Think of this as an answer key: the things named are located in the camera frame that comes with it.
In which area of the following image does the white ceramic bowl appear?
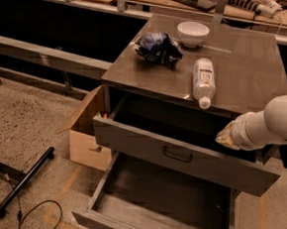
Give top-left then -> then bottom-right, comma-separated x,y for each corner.
177,22 -> 210,48

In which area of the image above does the white power strip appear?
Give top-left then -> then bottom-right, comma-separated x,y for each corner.
228,0 -> 282,18

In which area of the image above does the crumpled blue chip bag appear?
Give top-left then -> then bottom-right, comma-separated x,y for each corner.
134,32 -> 183,64

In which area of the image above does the green item in box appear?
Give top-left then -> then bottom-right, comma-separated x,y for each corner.
96,112 -> 108,119

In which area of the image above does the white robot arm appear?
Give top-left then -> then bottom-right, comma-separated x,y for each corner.
215,95 -> 287,151

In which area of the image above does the open cardboard box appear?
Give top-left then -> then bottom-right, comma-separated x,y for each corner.
56,86 -> 112,171

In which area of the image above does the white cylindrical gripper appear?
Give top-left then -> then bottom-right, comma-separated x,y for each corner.
215,111 -> 275,151

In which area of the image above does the grey top drawer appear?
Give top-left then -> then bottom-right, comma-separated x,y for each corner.
93,93 -> 281,196

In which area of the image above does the grey bottom drawer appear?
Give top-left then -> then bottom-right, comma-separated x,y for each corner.
73,152 -> 235,229

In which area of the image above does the clear plastic water bottle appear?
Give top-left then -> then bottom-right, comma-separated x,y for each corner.
192,57 -> 216,109

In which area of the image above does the grey drawer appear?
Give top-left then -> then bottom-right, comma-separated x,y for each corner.
93,93 -> 281,196
73,152 -> 235,229

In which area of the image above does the grey drawer cabinet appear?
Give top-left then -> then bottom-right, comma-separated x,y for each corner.
93,25 -> 287,173

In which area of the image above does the black metal stand bar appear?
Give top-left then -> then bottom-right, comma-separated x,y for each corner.
0,147 -> 54,218

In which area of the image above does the metal frame rail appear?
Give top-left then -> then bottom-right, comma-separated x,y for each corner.
0,36 -> 112,80

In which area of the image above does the black floor cable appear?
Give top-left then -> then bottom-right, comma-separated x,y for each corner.
0,138 -> 69,229

